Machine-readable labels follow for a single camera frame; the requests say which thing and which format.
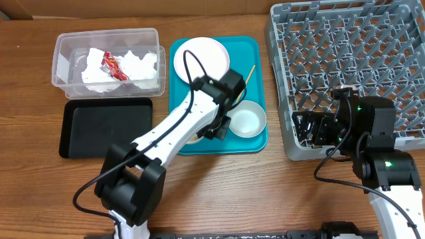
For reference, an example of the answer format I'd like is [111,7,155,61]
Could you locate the red snack wrapper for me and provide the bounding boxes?
[100,51,129,81]

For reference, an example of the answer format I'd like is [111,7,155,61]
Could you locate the black food waste tray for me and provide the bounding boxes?
[58,98,153,159]

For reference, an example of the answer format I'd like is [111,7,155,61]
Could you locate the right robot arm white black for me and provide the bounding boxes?
[292,96,424,238]

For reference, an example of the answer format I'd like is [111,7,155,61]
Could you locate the grey dishwasher rack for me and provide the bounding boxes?
[265,0,424,161]

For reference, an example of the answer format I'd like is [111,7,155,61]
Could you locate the clear plastic waste bin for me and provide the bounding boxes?
[52,28,166,100]

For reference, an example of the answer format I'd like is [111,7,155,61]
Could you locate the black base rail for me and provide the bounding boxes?
[84,221,379,239]

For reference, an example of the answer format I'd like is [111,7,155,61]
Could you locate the crumpled white tissue paper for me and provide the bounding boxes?
[81,48,159,93]

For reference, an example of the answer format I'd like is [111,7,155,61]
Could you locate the grey green ceramic bowl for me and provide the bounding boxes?
[227,100,266,138]

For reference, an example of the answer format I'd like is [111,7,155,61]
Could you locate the large white pink plate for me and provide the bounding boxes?
[173,37,230,83]

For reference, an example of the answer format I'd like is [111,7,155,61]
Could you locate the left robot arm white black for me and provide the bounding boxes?
[94,70,246,238]

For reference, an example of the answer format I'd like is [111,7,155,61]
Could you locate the right wooden chopstick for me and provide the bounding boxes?
[236,65,256,103]

